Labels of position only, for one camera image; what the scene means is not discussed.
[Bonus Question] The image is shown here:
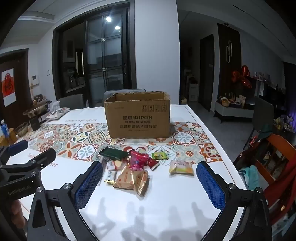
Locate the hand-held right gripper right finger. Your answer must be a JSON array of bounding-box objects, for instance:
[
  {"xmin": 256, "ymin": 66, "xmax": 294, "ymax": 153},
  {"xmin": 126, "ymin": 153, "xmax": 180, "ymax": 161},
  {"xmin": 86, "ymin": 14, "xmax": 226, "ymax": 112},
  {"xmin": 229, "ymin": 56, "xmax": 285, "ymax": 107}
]
[{"xmin": 196, "ymin": 161, "xmax": 274, "ymax": 241}]

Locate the grey dining chair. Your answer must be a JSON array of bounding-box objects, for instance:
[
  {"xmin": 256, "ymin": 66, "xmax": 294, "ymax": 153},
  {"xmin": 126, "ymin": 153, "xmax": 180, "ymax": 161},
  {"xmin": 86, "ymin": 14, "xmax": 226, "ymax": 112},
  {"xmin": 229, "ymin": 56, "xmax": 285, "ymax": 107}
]
[
  {"xmin": 103, "ymin": 88, "xmax": 147, "ymax": 107},
  {"xmin": 243, "ymin": 96, "xmax": 275, "ymax": 151},
  {"xmin": 57, "ymin": 94, "xmax": 85, "ymax": 109}
]

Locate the red foil balloon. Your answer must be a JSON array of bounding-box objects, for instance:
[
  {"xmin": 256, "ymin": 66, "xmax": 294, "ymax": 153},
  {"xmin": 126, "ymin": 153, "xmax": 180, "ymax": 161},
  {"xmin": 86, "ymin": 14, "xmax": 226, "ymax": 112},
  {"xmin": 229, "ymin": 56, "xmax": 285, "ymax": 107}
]
[{"xmin": 232, "ymin": 65, "xmax": 253, "ymax": 89}]

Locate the metal hot pot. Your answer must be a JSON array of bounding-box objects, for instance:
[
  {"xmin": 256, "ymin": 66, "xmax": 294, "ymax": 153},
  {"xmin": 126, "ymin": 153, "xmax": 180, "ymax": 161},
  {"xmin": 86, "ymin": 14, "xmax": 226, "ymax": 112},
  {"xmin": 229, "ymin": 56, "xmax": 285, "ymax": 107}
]
[{"xmin": 23, "ymin": 100, "xmax": 52, "ymax": 118}]

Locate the orange wooden high chair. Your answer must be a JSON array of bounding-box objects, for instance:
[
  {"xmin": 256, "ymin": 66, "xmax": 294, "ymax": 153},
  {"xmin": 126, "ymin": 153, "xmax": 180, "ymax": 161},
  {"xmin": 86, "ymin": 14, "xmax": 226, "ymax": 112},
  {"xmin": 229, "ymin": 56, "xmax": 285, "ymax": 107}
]
[{"xmin": 252, "ymin": 133, "xmax": 296, "ymax": 226}]

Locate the dark interior door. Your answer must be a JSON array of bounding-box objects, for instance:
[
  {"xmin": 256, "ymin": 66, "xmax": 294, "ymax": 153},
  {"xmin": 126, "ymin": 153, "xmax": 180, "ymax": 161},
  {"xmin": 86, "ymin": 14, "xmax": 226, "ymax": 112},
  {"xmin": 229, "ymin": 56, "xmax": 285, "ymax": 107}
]
[{"xmin": 199, "ymin": 34, "xmax": 214, "ymax": 112}]

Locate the glass sliding door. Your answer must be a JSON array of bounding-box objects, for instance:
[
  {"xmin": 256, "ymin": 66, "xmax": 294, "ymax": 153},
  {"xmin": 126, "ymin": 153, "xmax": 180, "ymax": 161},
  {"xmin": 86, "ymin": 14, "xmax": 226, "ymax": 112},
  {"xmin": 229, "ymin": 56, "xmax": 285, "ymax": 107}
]
[{"xmin": 85, "ymin": 10, "xmax": 130, "ymax": 103}]

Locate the dark green pouch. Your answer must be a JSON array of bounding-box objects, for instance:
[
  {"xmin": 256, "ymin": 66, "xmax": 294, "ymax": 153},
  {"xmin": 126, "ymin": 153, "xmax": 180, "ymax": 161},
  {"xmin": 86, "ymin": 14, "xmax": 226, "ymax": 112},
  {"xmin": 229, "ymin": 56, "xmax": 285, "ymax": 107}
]
[{"xmin": 100, "ymin": 147, "xmax": 127, "ymax": 161}]

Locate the orange brown snack packet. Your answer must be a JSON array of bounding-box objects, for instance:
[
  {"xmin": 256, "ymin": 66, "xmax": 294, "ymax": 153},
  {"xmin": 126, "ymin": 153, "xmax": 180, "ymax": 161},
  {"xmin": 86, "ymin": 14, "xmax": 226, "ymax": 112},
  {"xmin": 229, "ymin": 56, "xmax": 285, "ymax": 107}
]
[
  {"xmin": 134, "ymin": 169, "xmax": 149, "ymax": 197},
  {"xmin": 113, "ymin": 166, "xmax": 136, "ymax": 191}
]

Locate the white and red snack packet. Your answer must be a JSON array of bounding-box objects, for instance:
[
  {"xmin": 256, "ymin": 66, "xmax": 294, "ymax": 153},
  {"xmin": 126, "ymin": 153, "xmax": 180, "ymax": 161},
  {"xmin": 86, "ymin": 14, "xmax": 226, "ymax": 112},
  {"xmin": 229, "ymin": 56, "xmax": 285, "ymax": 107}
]
[{"xmin": 107, "ymin": 160, "xmax": 123, "ymax": 172}]

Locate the dark red snack packet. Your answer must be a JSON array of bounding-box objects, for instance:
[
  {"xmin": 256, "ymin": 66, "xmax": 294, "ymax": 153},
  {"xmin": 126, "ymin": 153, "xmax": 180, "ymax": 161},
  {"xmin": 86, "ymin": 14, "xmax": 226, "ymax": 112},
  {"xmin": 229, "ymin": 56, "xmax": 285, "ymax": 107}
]
[{"xmin": 147, "ymin": 158, "xmax": 160, "ymax": 171}]

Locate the brown cardboard box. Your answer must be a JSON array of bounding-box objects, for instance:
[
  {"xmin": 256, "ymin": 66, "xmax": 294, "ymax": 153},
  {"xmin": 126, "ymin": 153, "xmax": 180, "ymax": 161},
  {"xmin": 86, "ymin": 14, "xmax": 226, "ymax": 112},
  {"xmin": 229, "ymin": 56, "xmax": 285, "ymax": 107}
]
[{"xmin": 104, "ymin": 91, "xmax": 171, "ymax": 139}]

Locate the teal cloth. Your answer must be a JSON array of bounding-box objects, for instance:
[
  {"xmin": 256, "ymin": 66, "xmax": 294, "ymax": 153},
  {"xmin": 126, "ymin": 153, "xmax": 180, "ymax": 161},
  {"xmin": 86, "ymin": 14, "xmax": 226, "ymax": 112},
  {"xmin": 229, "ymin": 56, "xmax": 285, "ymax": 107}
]
[{"xmin": 238, "ymin": 166, "xmax": 258, "ymax": 191}]

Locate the glass bowl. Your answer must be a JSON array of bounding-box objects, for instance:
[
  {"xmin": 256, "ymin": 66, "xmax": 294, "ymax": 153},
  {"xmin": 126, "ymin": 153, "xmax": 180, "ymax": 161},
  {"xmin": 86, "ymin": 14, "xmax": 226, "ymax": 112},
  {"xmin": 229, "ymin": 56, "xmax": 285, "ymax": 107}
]
[{"xmin": 14, "ymin": 122, "xmax": 28, "ymax": 137}]

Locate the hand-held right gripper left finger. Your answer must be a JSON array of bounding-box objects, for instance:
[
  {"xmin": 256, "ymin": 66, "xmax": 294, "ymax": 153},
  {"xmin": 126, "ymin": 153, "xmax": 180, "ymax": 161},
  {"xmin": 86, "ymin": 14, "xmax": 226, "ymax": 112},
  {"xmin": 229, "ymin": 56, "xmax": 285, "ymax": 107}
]
[{"xmin": 26, "ymin": 161, "xmax": 104, "ymax": 241}]

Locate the flower bouquet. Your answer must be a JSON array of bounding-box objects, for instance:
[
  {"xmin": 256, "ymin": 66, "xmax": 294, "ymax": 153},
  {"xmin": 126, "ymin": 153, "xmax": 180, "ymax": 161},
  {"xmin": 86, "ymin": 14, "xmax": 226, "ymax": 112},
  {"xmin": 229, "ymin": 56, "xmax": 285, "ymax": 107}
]
[{"xmin": 274, "ymin": 116, "xmax": 295, "ymax": 133}]

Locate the white sideboard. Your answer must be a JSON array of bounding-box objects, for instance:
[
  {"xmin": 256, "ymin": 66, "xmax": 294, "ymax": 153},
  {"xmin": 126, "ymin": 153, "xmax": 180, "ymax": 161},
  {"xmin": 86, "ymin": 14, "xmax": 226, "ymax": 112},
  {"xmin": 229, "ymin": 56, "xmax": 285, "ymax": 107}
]
[{"xmin": 213, "ymin": 101, "xmax": 255, "ymax": 124}]

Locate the white tablecloth with tile print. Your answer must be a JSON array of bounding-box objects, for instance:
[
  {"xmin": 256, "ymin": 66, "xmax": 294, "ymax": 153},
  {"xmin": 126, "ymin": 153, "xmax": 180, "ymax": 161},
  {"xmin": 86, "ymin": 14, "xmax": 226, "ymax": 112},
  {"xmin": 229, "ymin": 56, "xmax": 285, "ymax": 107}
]
[{"xmin": 5, "ymin": 104, "xmax": 248, "ymax": 241}]

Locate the white pastry packet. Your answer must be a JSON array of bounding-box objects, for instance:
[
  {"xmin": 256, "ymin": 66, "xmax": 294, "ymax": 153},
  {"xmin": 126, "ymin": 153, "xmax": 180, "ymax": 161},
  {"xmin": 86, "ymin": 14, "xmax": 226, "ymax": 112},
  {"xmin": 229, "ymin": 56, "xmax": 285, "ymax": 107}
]
[{"xmin": 169, "ymin": 160, "xmax": 194, "ymax": 176}]

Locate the red and white door poster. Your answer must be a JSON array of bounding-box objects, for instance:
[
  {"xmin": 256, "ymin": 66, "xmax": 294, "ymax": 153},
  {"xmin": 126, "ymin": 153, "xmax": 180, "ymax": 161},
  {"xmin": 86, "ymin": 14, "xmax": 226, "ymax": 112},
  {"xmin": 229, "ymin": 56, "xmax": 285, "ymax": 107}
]
[{"xmin": 1, "ymin": 68, "xmax": 16, "ymax": 107}]

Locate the patterned tissue pack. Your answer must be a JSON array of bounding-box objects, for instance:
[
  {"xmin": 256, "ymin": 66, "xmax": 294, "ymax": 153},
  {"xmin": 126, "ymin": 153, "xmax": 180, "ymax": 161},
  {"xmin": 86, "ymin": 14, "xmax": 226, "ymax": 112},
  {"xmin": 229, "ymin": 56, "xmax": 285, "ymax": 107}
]
[{"xmin": 46, "ymin": 107, "xmax": 71, "ymax": 120}]

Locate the person's left hand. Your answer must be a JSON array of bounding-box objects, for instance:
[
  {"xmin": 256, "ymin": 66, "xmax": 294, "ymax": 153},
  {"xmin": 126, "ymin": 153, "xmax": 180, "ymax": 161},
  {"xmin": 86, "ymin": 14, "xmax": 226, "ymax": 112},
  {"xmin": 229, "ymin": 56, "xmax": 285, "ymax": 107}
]
[{"xmin": 6, "ymin": 200, "xmax": 26, "ymax": 233}]

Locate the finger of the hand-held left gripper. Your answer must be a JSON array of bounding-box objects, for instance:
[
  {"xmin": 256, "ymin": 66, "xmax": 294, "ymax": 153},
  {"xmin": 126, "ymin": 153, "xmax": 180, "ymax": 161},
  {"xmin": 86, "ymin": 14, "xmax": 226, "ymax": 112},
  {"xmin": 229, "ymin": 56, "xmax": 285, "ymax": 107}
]
[
  {"xmin": 0, "ymin": 148, "xmax": 57, "ymax": 178},
  {"xmin": 0, "ymin": 140, "xmax": 29, "ymax": 163}
]

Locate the white looped wall ornament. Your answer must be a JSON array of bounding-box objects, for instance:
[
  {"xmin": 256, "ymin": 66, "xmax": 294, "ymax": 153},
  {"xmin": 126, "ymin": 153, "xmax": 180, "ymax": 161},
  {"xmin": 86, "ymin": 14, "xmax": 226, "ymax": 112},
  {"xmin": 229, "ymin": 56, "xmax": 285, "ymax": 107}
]
[{"xmin": 225, "ymin": 40, "xmax": 233, "ymax": 63}]

